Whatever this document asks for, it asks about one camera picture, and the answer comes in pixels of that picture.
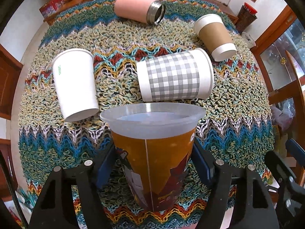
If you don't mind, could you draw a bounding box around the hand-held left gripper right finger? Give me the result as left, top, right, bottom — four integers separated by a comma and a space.
192, 139, 280, 229

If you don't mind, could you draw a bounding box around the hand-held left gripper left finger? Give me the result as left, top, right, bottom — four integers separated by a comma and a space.
28, 145, 118, 229

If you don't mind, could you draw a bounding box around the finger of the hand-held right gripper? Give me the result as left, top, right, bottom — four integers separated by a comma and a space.
264, 151, 305, 223
285, 138, 305, 164

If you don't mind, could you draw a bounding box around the orange printed plastic cup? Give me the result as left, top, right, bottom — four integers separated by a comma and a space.
100, 102, 207, 212

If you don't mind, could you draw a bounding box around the white paper cup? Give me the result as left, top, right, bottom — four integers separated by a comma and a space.
52, 48, 100, 122

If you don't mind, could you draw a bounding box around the grey checked paper cup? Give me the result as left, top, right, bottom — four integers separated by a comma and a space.
136, 48, 214, 102

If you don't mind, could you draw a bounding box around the brown paper cup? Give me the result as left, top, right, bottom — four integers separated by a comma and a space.
193, 14, 237, 62

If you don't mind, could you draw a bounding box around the clear plastic bag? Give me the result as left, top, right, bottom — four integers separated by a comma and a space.
271, 98, 296, 132

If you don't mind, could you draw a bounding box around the wooden glass cabinet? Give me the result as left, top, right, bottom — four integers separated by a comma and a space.
250, 3, 305, 105

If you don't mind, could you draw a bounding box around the wooden door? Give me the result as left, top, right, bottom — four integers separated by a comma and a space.
0, 44, 24, 121

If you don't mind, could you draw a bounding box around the colourful zigzag knitted tablecloth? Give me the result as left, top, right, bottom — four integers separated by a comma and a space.
18, 0, 274, 229

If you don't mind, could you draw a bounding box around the dark patterned bin red lid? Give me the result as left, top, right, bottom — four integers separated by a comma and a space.
236, 2, 258, 34

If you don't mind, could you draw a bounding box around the pink steel tumbler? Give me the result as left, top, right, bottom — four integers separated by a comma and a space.
114, 0, 166, 25

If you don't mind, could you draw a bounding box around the red patterned box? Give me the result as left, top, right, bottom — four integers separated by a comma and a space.
39, 0, 64, 18

